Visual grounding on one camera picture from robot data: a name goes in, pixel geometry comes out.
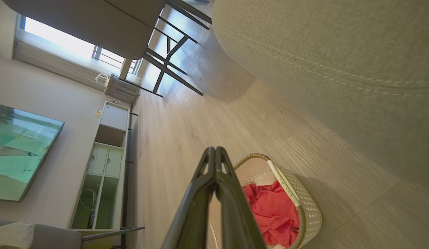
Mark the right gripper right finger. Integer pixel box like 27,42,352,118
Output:
215,147,267,249

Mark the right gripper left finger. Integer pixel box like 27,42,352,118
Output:
161,147,216,249

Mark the white plastic laundry basket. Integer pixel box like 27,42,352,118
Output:
207,153,323,249

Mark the black vertical pole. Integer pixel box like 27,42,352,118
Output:
120,105,139,249

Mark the white and green cabinet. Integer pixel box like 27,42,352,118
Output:
69,101,130,231

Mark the grey upholstered seat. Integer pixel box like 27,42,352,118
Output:
0,218,146,249

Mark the grey fabric sofa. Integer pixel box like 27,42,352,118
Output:
212,0,429,194

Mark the white cloth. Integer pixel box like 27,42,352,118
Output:
0,221,36,249

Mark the table with black legs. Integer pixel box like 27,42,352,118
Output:
3,0,212,98

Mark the window with railing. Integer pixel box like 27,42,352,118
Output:
20,16,140,71

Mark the coiled white cable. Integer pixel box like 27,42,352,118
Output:
79,183,100,212

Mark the wall mounted television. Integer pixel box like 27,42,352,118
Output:
0,103,65,203

